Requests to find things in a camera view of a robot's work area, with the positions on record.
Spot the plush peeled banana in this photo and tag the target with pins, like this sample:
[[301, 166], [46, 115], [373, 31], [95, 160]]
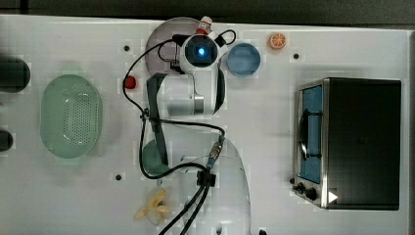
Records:
[[155, 210]]

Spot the blue bowl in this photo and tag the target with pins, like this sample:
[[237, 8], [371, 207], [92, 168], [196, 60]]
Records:
[[243, 59]]

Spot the black cylinder upper left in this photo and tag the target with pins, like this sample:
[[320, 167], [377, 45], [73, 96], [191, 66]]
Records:
[[14, 75]]

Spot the black cylinder lower left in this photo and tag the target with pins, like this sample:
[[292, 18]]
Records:
[[6, 140]]

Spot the toaster oven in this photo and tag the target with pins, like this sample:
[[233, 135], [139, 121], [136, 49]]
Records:
[[348, 143]]

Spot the plush orange slice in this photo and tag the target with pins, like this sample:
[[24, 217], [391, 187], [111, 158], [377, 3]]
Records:
[[276, 41]]

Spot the black cylinder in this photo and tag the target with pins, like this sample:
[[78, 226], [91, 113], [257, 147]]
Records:
[[6, 140], [14, 75]]

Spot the green perforated colander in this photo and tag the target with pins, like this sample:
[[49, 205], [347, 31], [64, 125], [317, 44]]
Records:
[[71, 116]]

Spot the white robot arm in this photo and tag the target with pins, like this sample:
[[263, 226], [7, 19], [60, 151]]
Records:
[[212, 184]]

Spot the dark red plush strawberry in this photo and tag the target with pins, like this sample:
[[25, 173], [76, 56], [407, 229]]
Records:
[[130, 82]]

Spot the green round cup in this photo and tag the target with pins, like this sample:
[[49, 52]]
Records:
[[151, 160]]

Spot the red plush ketchup bottle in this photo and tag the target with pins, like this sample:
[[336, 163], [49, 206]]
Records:
[[204, 26]]

